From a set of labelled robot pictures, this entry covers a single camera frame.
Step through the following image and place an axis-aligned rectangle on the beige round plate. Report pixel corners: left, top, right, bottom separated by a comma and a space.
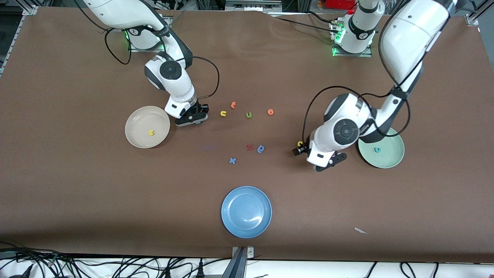
125, 105, 171, 149

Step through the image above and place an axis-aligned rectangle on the blue round plate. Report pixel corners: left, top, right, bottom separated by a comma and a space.
221, 186, 272, 239

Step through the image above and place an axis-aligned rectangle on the pale green round plate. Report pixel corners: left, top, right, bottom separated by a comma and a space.
358, 127, 405, 169

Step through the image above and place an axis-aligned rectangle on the grey metal box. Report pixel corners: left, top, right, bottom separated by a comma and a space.
225, 0, 283, 12

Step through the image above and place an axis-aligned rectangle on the aluminium profile bar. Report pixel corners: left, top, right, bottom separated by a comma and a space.
222, 246, 255, 278

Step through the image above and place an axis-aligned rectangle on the brown table cover sheet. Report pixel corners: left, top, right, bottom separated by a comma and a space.
0, 7, 494, 264

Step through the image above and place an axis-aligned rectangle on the red background object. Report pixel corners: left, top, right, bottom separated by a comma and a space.
323, 0, 357, 10

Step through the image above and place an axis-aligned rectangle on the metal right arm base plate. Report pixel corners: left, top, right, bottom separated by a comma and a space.
128, 29, 172, 53

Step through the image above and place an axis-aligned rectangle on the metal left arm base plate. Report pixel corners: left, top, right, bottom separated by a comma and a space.
331, 19, 373, 58

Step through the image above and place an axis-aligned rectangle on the black base supply cable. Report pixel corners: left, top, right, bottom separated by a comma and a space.
276, 17, 336, 35
307, 10, 350, 25

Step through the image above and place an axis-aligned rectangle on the black floor cable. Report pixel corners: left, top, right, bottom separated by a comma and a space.
0, 241, 81, 278

